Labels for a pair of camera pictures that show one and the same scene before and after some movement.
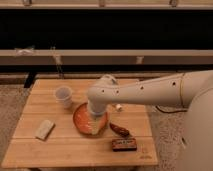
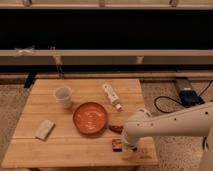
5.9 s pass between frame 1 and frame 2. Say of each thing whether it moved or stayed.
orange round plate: stayed
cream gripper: moved
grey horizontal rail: stayed
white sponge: stayed
